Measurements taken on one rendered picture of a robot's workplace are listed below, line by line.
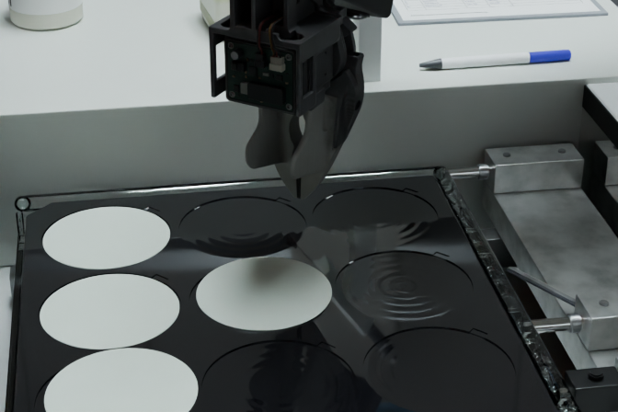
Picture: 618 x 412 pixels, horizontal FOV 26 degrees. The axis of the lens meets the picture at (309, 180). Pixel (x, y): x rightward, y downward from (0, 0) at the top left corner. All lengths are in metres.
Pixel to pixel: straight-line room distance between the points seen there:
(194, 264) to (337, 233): 0.12
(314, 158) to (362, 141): 0.21
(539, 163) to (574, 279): 0.15
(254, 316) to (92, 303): 0.12
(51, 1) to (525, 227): 0.50
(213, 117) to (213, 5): 0.15
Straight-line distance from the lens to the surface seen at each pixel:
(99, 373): 0.91
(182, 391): 0.89
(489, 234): 1.17
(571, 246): 1.10
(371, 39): 1.16
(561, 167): 1.18
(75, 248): 1.06
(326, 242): 1.05
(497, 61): 1.21
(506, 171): 1.17
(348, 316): 0.96
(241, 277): 1.00
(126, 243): 1.06
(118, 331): 0.95
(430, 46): 1.25
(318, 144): 0.96
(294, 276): 1.00
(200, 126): 1.14
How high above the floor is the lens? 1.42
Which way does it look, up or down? 27 degrees down
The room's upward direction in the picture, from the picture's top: straight up
